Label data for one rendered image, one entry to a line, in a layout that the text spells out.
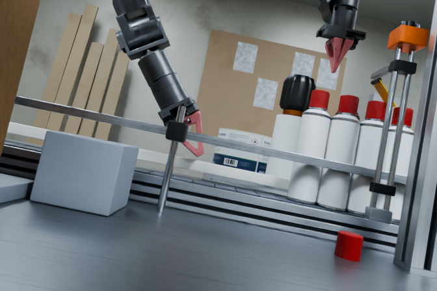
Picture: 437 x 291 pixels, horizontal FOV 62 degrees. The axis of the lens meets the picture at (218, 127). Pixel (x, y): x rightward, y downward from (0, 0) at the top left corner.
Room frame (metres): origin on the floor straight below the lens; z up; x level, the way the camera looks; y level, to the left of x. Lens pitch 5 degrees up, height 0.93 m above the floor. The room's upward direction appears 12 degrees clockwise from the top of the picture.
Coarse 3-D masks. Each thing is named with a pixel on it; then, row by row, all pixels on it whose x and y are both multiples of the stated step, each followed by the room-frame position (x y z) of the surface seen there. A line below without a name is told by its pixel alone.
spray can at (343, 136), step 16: (352, 96) 0.64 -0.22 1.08; (352, 112) 0.64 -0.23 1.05; (336, 128) 0.64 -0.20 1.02; (352, 128) 0.63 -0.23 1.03; (336, 144) 0.63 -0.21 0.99; (352, 144) 0.63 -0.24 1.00; (336, 160) 0.63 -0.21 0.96; (352, 160) 0.64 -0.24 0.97; (336, 176) 0.63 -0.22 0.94; (320, 192) 0.65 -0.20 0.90; (336, 192) 0.63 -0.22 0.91; (336, 208) 0.63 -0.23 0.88
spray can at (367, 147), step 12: (372, 108) 0.64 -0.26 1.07; (384, 108) 0.64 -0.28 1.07; (372, 120) 0.64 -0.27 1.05; (360, 132) 0.65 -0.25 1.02; (372, 132) 0.63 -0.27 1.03; (360, 144) 0.64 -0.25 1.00; (372, 144) 0.63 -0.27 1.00; (360, 156) 0.64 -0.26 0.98; (372, 156) 0.63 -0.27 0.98; (372, 168) 0.63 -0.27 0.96; (360, 180) 0.63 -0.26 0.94; (372, 180) 0.63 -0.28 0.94; (360, 192) 0.63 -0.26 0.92; (348, 204) 0.65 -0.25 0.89; (360, 204) 0.63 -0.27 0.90
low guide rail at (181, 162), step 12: (12, 132) 0.69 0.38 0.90; (24, 132) 0.69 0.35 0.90; (36, 132) 0.69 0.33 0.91; (144, 156) 0.69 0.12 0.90; (156, 156) 0.69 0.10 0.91; (192, 168) 0.69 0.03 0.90; (204, 168) 0.69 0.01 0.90; (216, 168) 0.69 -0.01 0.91; (228, 168) 0.69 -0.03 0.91; (252, 180) 0.69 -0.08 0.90; (264, 180) 0.69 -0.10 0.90; (276, 180) 0.69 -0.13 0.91; (288, 180) 0.69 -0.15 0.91
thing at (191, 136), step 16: (16, 96) 0.61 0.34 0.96; (64, 112) 0.61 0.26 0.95; (80, 112) 0.61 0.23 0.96; (96, 112) 0.61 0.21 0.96; (144, 128) 0.61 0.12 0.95; (160, 128) 0.61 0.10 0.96; (224, 144) 0.61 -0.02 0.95; (240, 144) 0.61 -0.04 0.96; (304, 160) 0.62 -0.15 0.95; (320, 160) 0.62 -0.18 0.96; (368, 176) 0.62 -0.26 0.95; (384, 176) 0.62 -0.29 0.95; (400, 176) 0.62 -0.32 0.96
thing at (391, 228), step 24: (0, 168) 0.60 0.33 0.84; (24, 168) 0.61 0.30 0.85; (144, 192) 0.61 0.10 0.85; (168, 192) 0.60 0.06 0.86; (192, 192) 0.61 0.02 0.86; (216, 192) 0.60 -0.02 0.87; (216, 216) 0.60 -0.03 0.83; (240, 216) 0.60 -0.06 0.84; (264, 216) 0.60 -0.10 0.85; (288, 216) 0.60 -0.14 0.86; (312, 216) 0.61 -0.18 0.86; (336, 216) 0.60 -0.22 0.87; (336, 240) 0.60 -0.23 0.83; (384, 240) 0.61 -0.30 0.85
